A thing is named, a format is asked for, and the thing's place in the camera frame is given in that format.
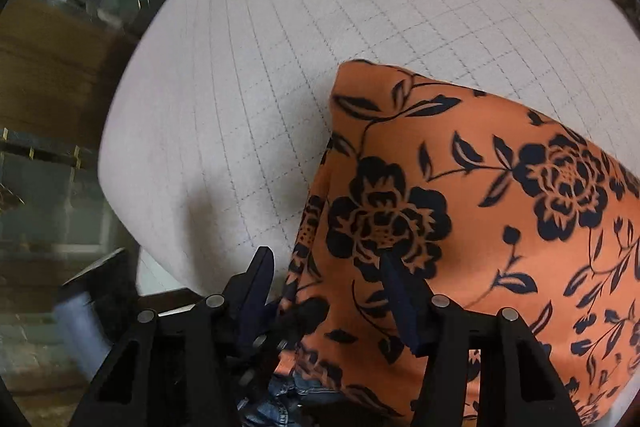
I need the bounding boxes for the pink quilted bed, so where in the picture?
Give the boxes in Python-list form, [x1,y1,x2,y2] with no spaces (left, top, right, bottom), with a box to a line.
[97,0,640,308]

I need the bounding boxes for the wooden cabinet with glass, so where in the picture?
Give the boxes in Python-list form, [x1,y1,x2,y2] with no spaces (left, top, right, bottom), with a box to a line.
[0,0,201,408]

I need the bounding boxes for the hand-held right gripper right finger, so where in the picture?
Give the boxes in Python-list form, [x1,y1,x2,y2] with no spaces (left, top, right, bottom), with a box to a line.
[380,253,583,427]

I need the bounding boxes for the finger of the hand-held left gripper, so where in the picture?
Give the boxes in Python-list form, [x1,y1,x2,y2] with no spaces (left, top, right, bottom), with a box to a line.
[235,297,331,408]

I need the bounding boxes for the person's leg in jeans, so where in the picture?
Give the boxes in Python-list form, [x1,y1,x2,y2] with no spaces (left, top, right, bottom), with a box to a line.
[240,372,346,427]

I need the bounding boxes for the orange floral long-sleeve shirt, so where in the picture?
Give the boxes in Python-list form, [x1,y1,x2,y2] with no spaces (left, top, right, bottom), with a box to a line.
[272,59,640,427]

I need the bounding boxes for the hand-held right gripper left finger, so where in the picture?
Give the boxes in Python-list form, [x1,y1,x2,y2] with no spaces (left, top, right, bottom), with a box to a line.
[75,246,277,427]

